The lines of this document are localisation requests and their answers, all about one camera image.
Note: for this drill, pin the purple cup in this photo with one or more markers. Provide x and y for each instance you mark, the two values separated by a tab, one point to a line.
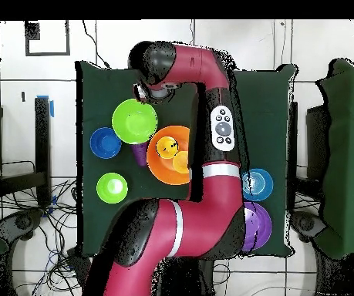
140	154

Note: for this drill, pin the yellow cup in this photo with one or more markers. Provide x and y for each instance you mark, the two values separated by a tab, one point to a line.
164	148

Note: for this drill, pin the large green bowl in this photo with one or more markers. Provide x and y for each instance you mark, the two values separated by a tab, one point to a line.
134	121

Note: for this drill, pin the small green bowl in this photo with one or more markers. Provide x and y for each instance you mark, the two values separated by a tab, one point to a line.
112	187

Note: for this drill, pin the black post with blue tape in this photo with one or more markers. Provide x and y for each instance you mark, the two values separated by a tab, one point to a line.
42	148

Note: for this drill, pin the large orange bowl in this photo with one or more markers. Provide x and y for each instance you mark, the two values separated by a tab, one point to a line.
161	171

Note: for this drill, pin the dark green table cloth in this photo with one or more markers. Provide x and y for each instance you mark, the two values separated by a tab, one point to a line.
263	123

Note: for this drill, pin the grey wheeled base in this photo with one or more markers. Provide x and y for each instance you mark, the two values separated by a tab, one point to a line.
307	224

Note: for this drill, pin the dark blue bowl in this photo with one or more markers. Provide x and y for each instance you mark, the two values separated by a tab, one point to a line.
105	143

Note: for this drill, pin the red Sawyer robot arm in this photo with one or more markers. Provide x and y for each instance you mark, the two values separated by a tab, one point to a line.
201	222

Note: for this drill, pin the large purple bowl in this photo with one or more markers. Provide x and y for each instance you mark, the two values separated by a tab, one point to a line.
260	226

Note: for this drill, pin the black wheeled base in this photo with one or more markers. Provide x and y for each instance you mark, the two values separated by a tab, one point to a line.
19	222

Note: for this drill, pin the light blue bowl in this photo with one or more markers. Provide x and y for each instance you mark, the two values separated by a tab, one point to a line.
258	185

